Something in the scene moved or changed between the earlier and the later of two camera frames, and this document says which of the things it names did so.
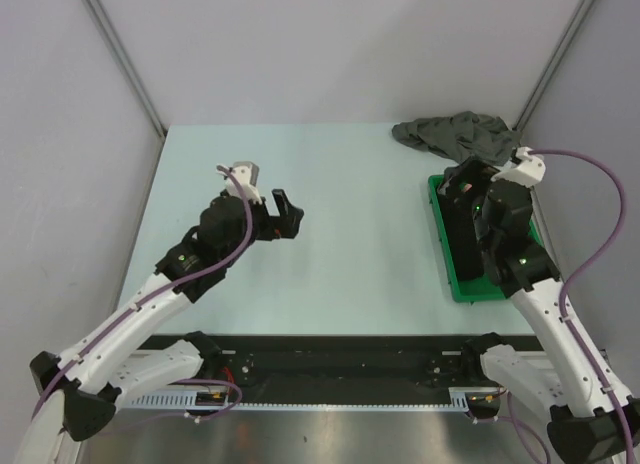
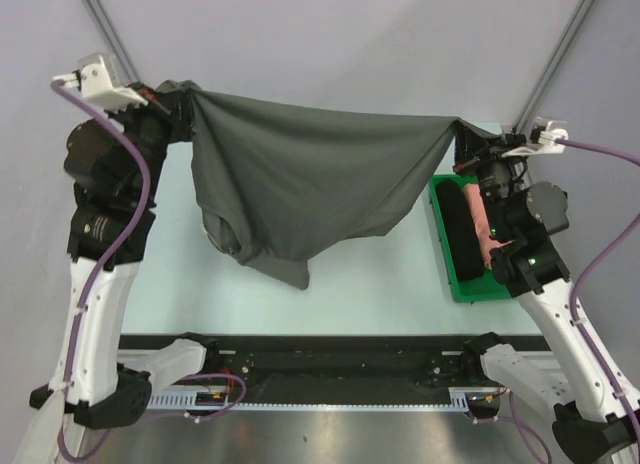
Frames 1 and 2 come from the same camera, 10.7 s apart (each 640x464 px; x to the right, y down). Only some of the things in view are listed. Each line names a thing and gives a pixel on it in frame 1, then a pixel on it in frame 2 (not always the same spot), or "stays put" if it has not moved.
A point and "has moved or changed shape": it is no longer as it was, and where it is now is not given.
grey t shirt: (485, 138) has moved or changed shape
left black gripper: (284, 226) to (173, 107)
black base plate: (345, 369) stays put
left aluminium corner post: (94, 6) stays put
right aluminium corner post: (559, 58) stays put
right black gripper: (471, 172) to (475, 150)
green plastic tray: (464, 290) stays put
